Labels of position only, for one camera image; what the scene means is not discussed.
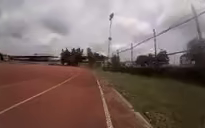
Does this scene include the floodlight mast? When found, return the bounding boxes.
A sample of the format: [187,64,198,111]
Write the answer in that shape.
[106,12,115,64]

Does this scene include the group of trees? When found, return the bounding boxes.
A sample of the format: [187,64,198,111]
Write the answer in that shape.
[59,47,107,67]

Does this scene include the grey concrete kerb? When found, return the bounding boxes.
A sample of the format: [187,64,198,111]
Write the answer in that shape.
[107,84,154,128]

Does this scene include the trees behind fence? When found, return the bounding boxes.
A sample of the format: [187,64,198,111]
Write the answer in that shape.
[134,37,205,67]

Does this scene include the red running track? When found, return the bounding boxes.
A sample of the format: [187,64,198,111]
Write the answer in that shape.
[0,62,148,128]

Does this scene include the dark hedge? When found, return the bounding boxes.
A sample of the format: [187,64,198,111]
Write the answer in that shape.
[101,63,205,86]

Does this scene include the low long building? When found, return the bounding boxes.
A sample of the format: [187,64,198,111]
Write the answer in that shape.
[9,54,60,63]

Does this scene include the grass strip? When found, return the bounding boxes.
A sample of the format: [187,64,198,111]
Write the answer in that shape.
[93,68,205,128]

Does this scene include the tall wire mesh fence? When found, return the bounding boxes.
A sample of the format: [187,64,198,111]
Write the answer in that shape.
[115,3,205,84]

